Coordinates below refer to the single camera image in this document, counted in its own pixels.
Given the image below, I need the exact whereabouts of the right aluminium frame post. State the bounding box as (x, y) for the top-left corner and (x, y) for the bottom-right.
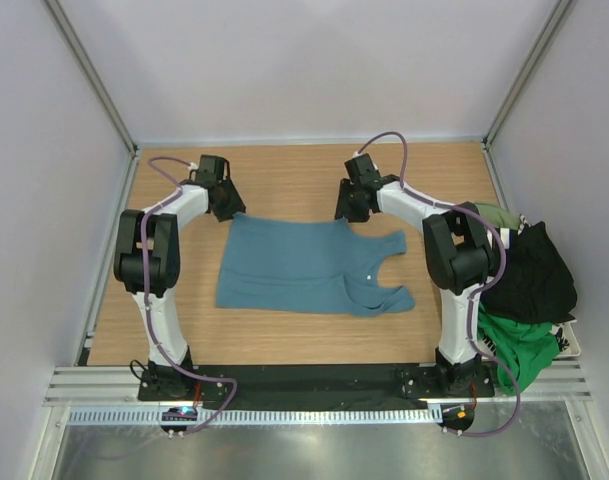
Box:
(482, 0), (576, 151)

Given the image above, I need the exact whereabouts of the white laundry tray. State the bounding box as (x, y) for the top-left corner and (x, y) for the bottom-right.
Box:
(477, 320), (581, 359)

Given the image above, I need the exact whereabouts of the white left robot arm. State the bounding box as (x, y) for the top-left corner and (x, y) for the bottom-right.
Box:
(113, 155), (246, 400)

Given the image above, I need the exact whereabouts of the black garment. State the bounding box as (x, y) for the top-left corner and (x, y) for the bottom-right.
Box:
(480, 221), (578, 325)

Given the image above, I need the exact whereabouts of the blue tank top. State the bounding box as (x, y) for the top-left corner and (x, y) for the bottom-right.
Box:
(215, 214), (415, 317)

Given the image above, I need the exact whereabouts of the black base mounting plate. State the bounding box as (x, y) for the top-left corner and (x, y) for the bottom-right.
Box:
(130, 360), (495, 412)

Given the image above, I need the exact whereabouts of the white slotted cable duct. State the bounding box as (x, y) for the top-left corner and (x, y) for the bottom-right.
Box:
(67, 405), (442, 427)

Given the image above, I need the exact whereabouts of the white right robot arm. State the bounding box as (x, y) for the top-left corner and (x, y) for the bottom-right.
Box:
(335, 153), (497, 396)

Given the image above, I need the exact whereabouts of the aluminium frame post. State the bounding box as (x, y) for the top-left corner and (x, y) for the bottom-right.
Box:
(42, 0), (138, 156)
(482, 0), (576, 151)

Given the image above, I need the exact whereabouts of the olive green garment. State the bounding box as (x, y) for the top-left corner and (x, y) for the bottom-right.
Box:
(475, 202), (520, 230)

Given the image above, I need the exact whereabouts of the left aluminium frame post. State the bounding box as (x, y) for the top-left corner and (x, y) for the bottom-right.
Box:
(42, 0), (138, 156)

